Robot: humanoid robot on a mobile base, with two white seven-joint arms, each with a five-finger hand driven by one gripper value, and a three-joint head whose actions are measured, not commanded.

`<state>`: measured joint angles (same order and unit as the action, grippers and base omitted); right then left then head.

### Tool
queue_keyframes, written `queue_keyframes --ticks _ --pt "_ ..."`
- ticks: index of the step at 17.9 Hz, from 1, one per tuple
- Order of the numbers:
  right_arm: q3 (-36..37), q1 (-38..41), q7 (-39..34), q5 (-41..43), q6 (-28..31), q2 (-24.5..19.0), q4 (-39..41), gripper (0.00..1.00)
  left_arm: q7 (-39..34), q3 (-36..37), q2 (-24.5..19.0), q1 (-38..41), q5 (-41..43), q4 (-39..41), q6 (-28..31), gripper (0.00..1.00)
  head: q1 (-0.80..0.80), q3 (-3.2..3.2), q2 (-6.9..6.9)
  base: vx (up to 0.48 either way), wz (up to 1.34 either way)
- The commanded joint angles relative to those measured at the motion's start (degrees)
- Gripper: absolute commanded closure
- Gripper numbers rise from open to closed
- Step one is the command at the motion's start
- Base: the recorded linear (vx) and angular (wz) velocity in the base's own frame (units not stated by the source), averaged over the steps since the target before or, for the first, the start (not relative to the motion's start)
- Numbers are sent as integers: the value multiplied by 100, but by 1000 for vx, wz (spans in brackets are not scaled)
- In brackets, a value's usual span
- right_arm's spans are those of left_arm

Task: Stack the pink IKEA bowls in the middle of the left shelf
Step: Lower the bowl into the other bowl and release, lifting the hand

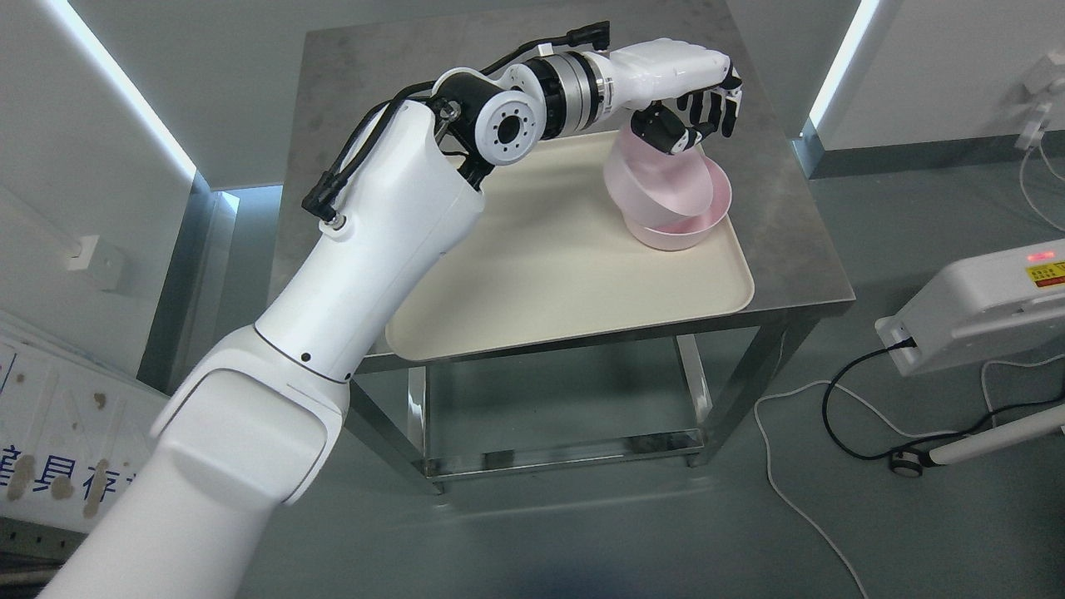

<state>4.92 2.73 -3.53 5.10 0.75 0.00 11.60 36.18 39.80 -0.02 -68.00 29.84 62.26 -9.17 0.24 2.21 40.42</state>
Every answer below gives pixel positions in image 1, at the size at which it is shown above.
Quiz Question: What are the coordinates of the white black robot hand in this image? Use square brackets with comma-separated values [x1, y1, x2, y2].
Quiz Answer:
[592, 38, 743, 156]

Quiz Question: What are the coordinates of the pink bowl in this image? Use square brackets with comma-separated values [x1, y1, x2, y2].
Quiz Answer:
[622, 156, 733, 250]
[602, 125, 715, 228]

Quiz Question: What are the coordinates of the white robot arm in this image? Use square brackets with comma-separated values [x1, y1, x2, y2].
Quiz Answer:
[40, 22, 610, 598]

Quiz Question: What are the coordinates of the stainless steel table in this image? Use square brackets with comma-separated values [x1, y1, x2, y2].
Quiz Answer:
[271, 1, 854, 493]

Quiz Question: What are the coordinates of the beige plastic tray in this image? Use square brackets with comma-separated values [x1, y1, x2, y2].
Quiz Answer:
[384, 131, 755, 363]

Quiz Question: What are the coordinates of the white machine with red light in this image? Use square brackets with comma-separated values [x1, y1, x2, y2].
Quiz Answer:
[874, 239, 1064, 376]

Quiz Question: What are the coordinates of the white tube with caster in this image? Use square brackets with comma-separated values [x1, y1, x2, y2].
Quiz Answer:
[889, 405, 1064, 477]

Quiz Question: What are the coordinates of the white signboard with blue letters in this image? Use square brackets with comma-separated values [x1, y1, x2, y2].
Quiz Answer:
[1, 314, 167, 533]

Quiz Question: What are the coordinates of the black power cable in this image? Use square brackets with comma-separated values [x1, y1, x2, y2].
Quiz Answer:
[822, 337, 1065, 462]

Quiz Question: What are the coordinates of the white floor cable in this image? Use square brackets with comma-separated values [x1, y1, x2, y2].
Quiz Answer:
[754, 354, 1065, 599]

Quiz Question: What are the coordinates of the white wall plug adapter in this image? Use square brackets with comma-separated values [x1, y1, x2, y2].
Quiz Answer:
[1014, 75, 1064, 151]

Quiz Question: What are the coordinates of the white wall socket box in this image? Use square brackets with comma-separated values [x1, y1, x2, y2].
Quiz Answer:
[66, 234, 128, 292]

